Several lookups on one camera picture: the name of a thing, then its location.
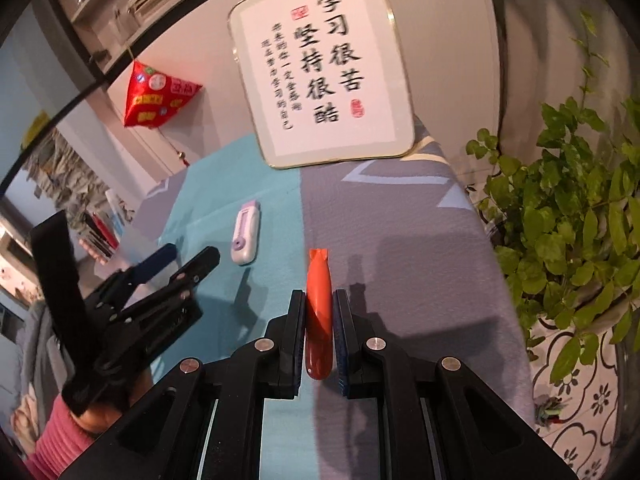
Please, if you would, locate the tall pile of books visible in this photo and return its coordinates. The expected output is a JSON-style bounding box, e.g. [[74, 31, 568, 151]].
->
[[25, 135, 121, 221]]

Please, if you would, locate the orange stubby pen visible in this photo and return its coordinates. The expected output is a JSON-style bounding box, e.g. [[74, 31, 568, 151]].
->
[[303, 247, 335, 381]]

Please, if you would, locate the white floral table cover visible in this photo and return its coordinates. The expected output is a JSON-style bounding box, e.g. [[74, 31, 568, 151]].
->
[[525, 305, 631, 466]]

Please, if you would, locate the red hanging ornament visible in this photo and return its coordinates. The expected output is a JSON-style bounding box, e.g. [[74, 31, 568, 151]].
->
[[123, 47, 203, 170]]

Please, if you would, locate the green potted plant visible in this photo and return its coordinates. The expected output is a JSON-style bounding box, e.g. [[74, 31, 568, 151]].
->
[[465, 7, 640, 386]]

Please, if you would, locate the yellow plastic bag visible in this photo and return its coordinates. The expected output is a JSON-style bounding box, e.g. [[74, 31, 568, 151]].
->
[[20, 112, 53, 153]]

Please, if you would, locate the white bookshelf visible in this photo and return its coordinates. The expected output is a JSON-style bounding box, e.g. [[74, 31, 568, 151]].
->
[[45, 0, 281, 61]]

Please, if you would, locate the black marker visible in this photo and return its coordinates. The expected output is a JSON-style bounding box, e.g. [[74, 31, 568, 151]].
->
[[80, 212, 108, 261]]

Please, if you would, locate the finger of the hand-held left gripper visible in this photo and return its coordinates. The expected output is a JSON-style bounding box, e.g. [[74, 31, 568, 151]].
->
[[120, 242, 178, 286], [120, 246, 222, 321]]

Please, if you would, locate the frosted plastic cup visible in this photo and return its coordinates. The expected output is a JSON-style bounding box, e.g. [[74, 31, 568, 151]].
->
[[77, 189, 137, 266]]

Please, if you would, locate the person's left hand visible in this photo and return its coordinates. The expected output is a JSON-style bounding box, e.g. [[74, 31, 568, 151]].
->
[[74, 367, 153, 436]]

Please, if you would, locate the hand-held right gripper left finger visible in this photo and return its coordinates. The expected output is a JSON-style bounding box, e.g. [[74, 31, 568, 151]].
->
[[57, 289, 308, 480]]

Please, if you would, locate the framed calligraphy sign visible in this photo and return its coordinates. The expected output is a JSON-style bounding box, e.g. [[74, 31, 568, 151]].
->
[[228, 0, 416, 169]]

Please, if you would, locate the white purple correction tape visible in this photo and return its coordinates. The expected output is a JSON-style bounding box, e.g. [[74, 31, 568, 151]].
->
[[230, 200, 262, 266]]

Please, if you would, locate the glass cabinet door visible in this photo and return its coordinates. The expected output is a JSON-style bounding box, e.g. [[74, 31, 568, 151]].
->
[[0, 0, 131, 196]]

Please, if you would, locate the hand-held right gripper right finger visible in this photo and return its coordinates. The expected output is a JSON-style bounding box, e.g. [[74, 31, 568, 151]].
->
[[334, 287, 581, 480]]

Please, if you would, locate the red gel pen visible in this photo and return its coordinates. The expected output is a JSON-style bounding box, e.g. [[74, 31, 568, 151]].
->
[[92, 212, 118, 256]]

